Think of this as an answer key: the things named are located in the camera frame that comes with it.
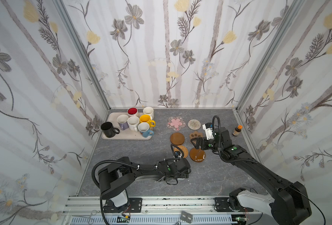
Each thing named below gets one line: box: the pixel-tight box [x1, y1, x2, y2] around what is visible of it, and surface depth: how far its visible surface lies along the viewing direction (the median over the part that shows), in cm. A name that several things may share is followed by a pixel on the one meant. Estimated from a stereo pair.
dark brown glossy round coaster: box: [189, 147, 206, 163], surface depth 95 cm
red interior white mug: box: [126, 106, 138, 118], surface depth 110 cm
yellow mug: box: [139, 114, 157, 128], surface depth 106 cm
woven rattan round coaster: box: [173, 145, 189, 159], surface depth 97 cm
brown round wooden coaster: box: [169, 132, 185, 146], surface depth 103 cm
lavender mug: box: [116, 113, 130, 131], surface depth 104 cm
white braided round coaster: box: [187, 119, 202, 130], surface depth 113 cm
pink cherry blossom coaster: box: [166, 116, 187, 132], surface depth 113 cm
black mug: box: [100, 121, 121, 138], surface depth 102 cm
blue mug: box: [137, 121, 155, 139], surface depth 100 cm
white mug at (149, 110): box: [143, 106, 155, 121], surface depth 109 cm
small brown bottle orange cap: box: [232, 124, 243, 137], surface depth 101 cm
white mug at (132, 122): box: [127, 115, 140, 133], surface depth 103 cm
